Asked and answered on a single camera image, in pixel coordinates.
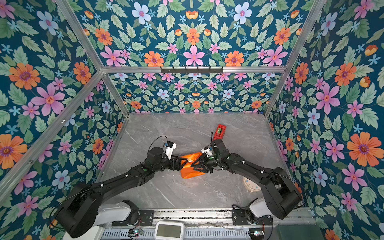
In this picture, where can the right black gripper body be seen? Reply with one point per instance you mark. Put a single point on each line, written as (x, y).
(212, 162)

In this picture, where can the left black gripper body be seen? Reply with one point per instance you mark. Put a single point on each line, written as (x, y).
(166, 164)

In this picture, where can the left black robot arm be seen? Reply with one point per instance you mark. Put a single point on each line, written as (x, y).
(78, 212)

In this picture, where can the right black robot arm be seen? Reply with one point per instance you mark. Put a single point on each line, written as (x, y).
(280, 194)

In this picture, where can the red tape dispenser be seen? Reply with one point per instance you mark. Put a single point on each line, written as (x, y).
(221, 136)

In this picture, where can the white round clock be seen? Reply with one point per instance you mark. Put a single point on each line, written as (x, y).
(251, 186)

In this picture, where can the white display device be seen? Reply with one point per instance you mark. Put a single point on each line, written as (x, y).
(169, 230)

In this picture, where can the green mat bottom right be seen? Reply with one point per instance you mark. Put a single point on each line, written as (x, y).
(299, 232)

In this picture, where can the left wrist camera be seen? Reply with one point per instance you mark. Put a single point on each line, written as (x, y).
(170, 147)

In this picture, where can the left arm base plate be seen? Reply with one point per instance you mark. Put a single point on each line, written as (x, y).
(143, 218)

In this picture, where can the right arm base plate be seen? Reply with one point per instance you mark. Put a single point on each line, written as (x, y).
(242, 217)

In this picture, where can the black hook rail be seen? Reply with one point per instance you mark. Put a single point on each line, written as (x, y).
(190, 70)

